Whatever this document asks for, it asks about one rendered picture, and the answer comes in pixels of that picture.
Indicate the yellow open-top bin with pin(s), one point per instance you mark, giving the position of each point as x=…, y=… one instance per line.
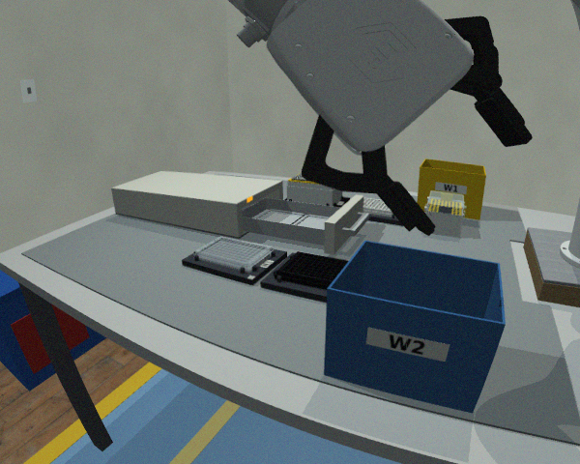
x=448, y=178

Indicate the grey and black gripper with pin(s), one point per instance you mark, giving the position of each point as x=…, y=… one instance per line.
x=382, y=63

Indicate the blue open bin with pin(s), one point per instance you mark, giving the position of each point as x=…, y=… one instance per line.
x=397, y=346

